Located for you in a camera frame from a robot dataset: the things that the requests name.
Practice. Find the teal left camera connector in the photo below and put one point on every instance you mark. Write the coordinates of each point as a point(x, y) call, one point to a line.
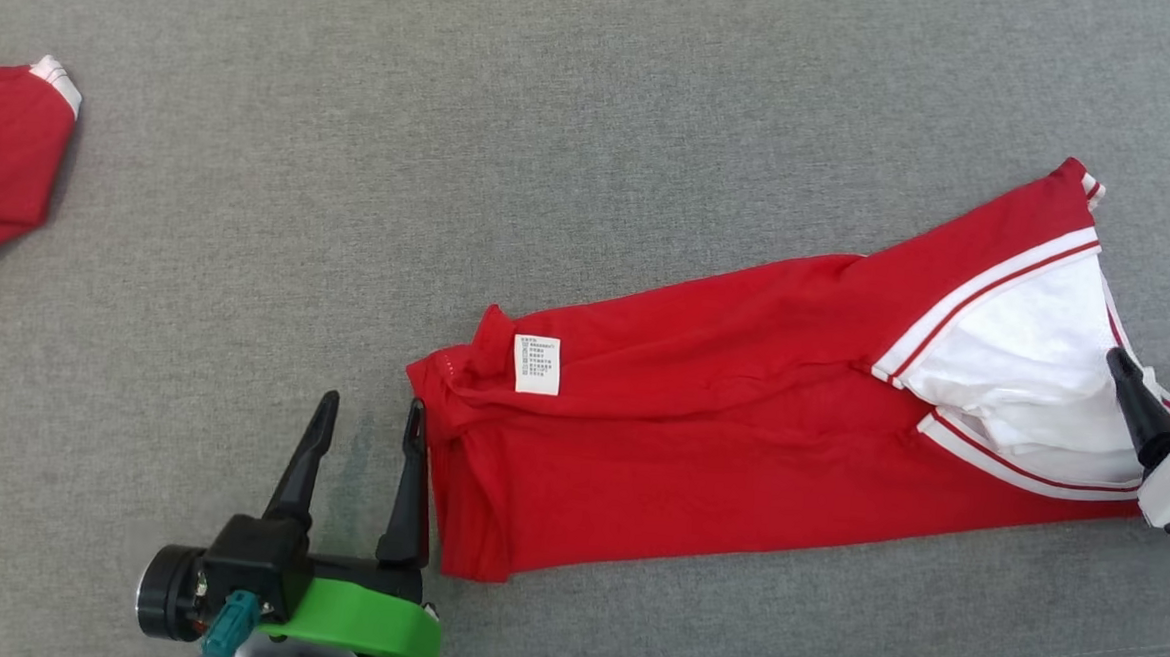
point(229, 630)

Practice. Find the red jersey with white trim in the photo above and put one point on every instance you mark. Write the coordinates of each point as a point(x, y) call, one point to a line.
point(740, 427)

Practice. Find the grey fabric sofa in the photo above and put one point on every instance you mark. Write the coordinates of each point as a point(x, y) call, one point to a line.
point(454, 161)

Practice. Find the red shorts with white hem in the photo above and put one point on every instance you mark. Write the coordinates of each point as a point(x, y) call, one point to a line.
point(3, 168)

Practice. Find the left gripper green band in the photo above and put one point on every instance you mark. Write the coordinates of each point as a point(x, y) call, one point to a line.
point(359, 622)

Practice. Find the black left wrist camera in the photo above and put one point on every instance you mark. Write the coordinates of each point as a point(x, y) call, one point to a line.
point(242, 561)

